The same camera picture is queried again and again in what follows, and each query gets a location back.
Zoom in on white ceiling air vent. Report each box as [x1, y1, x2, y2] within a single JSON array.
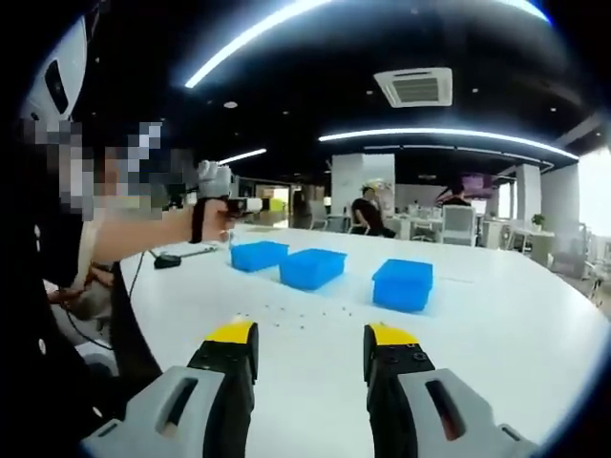
[[373, 66, 453, 109]]

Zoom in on white chest-worn device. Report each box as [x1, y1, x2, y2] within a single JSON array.
[[23, 13, 92, 120]]

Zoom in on curved ceiling light strip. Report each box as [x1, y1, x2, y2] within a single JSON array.
[[318, 127, 579, 159]]

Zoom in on short ceiling light strip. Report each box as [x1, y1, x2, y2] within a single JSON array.
[[217, 148, 267, 166]]

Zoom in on unsorted small resistors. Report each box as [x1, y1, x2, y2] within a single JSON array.
[[231, 304, 354, 331]]

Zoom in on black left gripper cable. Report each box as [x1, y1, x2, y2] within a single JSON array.
[[61, 247, 144, 344]]

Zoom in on white mesh office chair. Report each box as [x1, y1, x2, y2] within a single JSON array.
[[441, 204, 478, 247]]

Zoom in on blue plastic bin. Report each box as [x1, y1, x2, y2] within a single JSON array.
[[279, 247, 348, 291], [371, 259, 434, 314], [230, 240, 291, 273]]

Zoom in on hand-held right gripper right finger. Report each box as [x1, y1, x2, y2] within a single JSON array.
[[363, 323, 540, 458]]

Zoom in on purple red wall mural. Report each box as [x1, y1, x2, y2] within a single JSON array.
[[441, 172, 497, 201]]

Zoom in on long curved ceiling light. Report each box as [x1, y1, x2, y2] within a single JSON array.
[[184, 0, 550, 90]]

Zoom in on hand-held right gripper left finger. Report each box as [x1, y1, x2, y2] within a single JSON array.
[[80, 321, 261, 458]]

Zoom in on person's left hand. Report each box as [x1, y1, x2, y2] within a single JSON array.
[[204, 198, 235, 239]]

